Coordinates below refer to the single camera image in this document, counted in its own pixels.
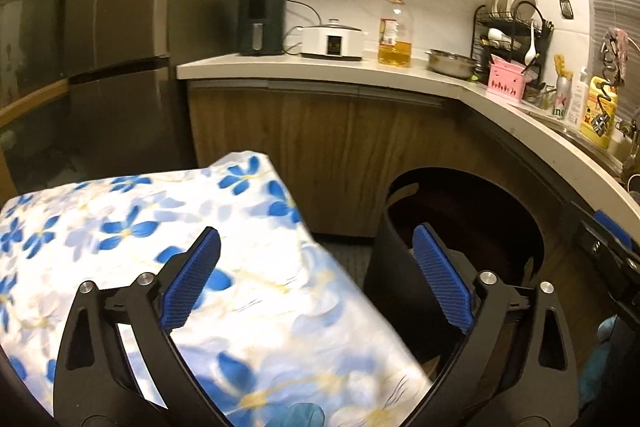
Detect grey refrigerator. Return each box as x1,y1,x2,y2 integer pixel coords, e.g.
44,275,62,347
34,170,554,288
65,0,251,188

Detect yellow detergent bottle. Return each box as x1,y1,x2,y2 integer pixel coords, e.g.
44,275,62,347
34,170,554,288
580,76,620,149

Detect person's right forearm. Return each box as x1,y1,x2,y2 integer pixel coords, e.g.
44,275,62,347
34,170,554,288
582,316,623,403

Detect steel bowl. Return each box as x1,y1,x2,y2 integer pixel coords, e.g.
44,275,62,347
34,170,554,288
426,49,477,80

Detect black power cable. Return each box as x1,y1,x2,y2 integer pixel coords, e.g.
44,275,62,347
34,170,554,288
285,0,323,55

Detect white electric cooker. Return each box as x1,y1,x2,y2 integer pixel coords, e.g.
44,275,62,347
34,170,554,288
300,19,365,61

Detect cooking oil bottle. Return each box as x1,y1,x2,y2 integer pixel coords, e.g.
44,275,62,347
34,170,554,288
378,0,415,68

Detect black dish rack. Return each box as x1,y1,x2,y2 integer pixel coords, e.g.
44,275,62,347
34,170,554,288
472,0,555,92

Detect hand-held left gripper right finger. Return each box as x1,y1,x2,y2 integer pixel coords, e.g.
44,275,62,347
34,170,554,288
405,223,578,427

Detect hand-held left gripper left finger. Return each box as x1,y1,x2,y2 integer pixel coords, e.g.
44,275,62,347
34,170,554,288
54,227,226,427

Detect kitchen counter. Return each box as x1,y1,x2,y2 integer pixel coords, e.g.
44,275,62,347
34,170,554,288
176,53,640,233

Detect beer can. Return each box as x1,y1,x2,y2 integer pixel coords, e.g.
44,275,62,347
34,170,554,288
552,75,572,120

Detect black trash bin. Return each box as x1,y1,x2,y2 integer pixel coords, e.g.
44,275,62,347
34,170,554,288
363,167,546,383

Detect white bottle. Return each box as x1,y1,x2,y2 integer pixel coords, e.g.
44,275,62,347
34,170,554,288
566,67,590,128

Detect wooden base cabinets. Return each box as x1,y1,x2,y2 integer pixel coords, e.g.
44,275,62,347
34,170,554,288
186,79,640,358

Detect white ladle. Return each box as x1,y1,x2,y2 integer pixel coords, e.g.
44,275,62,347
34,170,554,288
522,27,538,68

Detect black air fryer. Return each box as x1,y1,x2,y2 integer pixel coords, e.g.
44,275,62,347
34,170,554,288
237,0,287,56

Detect blue floral tablecloth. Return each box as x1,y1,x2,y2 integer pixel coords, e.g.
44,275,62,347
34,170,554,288
0,150,436,427

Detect pink utensil holder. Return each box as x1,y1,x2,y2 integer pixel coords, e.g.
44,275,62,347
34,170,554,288
486,56,531,102

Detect metal faucet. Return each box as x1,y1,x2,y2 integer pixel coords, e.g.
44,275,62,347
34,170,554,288
600,27,640,178

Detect wooden glass partition door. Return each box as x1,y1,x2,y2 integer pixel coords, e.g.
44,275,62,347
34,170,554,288
0,0,86,188

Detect pink cloth on faucet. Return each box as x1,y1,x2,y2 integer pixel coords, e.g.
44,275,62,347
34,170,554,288
602,27,630,80

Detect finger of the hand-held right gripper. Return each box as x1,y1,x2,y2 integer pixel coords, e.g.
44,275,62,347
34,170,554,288
570,202,626,268
594,212,640,253

